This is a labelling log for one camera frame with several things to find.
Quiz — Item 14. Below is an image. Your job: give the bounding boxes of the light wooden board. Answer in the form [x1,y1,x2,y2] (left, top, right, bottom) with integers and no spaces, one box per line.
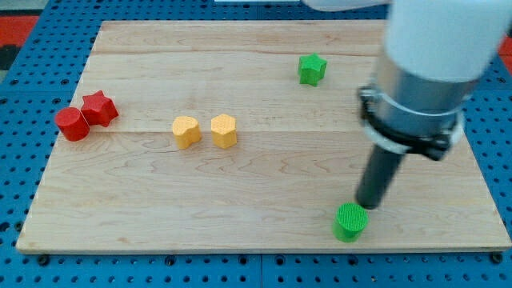
[16,20,511,254]

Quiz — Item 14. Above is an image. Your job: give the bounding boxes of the red star block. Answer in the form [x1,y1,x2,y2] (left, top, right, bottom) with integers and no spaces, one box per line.
[81,90,119,127]

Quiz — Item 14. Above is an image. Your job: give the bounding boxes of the red cylinder block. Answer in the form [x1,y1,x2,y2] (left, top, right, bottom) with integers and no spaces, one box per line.
[54,107,90,142]

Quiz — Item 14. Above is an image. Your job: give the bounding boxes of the silver flange with black clamp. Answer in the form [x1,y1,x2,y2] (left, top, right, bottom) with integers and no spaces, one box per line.
[358,54,477,161]

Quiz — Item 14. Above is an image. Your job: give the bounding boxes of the yellow heart block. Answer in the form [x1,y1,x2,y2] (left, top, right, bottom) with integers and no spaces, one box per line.
[172,116,202,150]

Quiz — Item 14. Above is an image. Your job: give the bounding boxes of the yellow hexagon block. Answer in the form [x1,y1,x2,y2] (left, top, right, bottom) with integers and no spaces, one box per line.
[210,114,238,149]

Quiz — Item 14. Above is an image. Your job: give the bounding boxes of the green star block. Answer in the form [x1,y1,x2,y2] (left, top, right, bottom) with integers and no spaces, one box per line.
[298,53,327,86]

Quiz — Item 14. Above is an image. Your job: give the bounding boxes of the green cylinder block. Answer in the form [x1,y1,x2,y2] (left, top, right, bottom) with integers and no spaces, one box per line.
[332,202,369,242]

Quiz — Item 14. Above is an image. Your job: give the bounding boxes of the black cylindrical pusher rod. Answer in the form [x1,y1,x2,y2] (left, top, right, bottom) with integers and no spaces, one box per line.
[355,145,404,210]

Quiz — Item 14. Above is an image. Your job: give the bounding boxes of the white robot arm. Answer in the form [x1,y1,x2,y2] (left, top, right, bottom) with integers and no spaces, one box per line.
[356,0,511,209]

